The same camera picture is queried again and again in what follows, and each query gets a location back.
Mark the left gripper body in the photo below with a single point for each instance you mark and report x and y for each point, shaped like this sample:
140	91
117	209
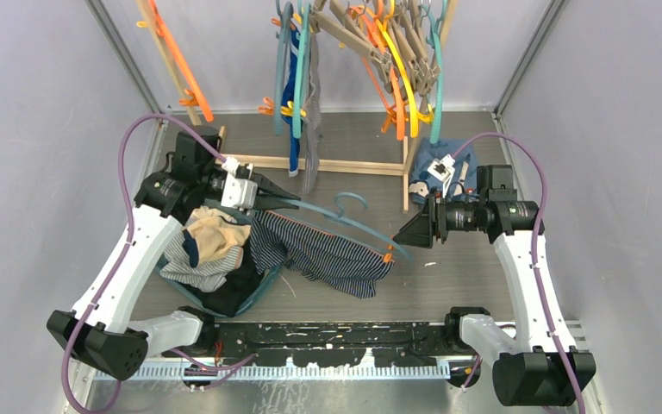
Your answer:
215	180

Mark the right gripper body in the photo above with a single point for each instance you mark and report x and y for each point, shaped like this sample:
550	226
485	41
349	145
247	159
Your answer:
463	216

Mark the beige underwear with navy trim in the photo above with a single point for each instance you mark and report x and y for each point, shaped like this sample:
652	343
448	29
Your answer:
212	238

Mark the slate blue clip hanger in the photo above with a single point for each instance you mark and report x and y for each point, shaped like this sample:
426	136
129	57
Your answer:
339	217

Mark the orange plastic clip hanger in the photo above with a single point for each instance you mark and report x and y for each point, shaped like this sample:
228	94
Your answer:
190	95

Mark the striped navy shorts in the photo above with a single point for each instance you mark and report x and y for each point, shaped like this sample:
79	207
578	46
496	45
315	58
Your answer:
318	255

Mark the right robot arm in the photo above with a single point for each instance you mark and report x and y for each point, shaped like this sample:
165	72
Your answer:
541	365

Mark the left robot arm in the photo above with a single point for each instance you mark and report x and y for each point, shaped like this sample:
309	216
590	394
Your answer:
98	330

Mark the yellow hanging hanger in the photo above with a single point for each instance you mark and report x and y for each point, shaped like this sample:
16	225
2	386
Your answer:
407	33

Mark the right teal hanger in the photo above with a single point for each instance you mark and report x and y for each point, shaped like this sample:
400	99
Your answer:
434	39

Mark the orange hanging hanger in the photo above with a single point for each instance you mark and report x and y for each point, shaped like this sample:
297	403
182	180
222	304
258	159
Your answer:
366	30

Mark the teal laundry basket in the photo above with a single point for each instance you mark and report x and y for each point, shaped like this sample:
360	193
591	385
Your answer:
241	219

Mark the beige garment in basket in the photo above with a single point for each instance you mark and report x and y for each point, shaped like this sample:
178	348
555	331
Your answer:
205	212

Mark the blue patterned cloth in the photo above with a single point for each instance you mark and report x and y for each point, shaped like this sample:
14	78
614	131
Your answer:
421	181

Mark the black garment in basket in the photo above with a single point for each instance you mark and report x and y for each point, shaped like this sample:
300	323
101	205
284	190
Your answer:
233	297

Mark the grey striped garment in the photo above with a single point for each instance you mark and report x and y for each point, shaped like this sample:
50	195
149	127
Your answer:
206	277

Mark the beige wooden hangers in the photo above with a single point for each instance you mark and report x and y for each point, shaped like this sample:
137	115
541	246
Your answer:
323	18

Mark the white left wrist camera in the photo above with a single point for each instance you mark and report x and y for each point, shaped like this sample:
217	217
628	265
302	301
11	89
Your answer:
239	190

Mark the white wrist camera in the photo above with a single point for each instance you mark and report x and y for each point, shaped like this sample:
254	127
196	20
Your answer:
443	170
239	190

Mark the wooden hanger rack frame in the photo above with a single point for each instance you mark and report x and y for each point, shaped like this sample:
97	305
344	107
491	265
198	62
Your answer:
401	169

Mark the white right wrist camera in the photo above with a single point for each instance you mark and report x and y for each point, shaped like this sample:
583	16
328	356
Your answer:
443	170

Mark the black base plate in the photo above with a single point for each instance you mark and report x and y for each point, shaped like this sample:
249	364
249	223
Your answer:
395	344

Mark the white slotted cable duct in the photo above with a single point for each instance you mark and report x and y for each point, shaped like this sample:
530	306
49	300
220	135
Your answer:
182	371

